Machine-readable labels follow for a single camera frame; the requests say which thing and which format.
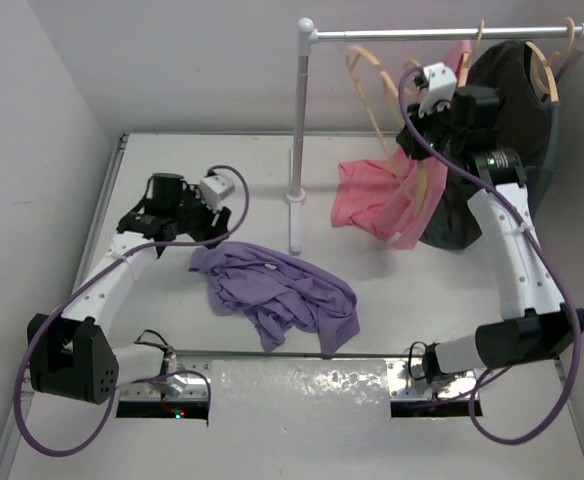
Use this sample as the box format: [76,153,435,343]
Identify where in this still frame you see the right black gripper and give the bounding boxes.
[398,96,463,162]

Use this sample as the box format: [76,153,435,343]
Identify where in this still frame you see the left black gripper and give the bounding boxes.
[171,186,230,248]

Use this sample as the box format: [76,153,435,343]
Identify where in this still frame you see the purple t shirt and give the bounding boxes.
[189,241,360,355]

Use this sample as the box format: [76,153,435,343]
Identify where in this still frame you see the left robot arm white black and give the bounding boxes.
[27,170,235,404]

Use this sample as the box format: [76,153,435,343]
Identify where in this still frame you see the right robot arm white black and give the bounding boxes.
[397,86,584,383]

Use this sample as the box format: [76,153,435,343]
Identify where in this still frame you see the wooden hanger holding pink shirt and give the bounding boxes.
[457,20,485,87]

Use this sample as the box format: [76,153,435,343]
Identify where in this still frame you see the dark grey t shirt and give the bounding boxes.
[420,40,561,250]

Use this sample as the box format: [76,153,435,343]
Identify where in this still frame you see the wooden hanger holding dark shirt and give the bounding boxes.
[525,17,576,103]

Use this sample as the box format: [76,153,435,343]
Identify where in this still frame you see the pink t shirt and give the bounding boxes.
[331,46,448,250]

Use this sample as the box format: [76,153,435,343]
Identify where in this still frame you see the silver clothes rack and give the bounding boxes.
[286,18,584,255]

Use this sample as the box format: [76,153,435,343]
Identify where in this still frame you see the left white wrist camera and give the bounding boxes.
[198,173,235,210]

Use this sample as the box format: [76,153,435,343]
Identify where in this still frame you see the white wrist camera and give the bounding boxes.
[198,173,235,210]
[413,62,457,118]

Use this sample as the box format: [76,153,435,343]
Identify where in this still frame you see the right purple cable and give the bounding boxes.
[397,67,584,446]

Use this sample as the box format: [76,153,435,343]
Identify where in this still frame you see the purple cable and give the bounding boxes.
[12,164,251,457]
[397,67,584,446]

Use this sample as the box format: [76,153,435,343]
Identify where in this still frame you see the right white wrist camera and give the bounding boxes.
[413,62,457,118]

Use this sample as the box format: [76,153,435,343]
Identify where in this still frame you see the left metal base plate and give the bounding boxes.
[120,357,212,402]

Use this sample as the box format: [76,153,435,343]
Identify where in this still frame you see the metal base plate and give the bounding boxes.
[120,357,212,402]
[386,357,476,402]

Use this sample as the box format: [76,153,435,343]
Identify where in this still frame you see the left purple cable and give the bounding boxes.
[12,164,251,457]

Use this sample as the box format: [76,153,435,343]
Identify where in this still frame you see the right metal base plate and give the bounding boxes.
[386,357,476,402]

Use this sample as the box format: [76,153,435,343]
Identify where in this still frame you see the aluminium table frame rail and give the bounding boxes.
[0,133,129,479]

